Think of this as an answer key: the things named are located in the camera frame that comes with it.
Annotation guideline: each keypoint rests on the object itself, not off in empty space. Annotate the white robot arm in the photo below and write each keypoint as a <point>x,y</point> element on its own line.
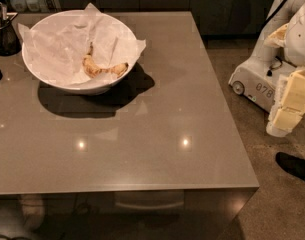
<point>291,37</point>

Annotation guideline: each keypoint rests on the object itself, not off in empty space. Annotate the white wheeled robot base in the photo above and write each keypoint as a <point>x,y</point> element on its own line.
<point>257,77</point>

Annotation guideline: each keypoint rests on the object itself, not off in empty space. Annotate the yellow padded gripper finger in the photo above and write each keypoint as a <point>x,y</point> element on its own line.
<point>289,104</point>

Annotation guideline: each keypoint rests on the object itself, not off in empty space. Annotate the black wire mesh basket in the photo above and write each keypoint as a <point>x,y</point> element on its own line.
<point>9,41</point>

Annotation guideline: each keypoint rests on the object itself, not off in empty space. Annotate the white crumpled paper liner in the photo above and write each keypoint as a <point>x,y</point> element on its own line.
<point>58,50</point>

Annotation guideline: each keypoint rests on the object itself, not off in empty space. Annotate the brown spotted banana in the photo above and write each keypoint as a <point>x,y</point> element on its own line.
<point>92,69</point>

